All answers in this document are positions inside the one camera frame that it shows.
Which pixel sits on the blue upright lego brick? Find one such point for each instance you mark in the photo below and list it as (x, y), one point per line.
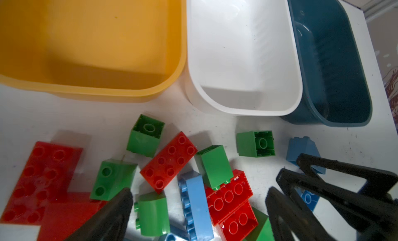
(195, 208)

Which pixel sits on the yellow plastic bin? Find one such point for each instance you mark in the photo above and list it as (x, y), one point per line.
(100, 50)

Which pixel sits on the red lego bricks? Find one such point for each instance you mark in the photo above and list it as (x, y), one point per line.
(230, 210)

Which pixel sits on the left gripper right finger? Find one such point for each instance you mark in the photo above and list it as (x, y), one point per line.
(289, 220)

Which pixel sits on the green square lego brick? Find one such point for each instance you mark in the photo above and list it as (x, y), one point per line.
(145, 136)

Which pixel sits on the blue sloped lego brick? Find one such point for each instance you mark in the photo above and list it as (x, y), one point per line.
(301, 145)

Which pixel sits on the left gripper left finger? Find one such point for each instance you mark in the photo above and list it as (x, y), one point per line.
(110, 222)

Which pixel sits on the dark teal plastic bin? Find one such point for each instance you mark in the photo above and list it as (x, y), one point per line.
(335, 91)

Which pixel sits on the red L-shaped lego stack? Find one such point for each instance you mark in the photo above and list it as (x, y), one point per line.
(40, 196)

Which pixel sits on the red lego brick 2x4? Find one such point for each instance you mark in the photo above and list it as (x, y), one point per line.
(161, 170)

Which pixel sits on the green small lego brick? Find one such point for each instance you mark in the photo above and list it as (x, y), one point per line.
(152, 214)

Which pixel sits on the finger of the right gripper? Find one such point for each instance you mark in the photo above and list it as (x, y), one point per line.
(378, 182)
(380, 217)

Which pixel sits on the white plastic bin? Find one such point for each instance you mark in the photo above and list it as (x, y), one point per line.
(242, 58)

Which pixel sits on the blue lego brick 2x4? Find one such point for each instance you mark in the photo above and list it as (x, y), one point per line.
(308, 197)

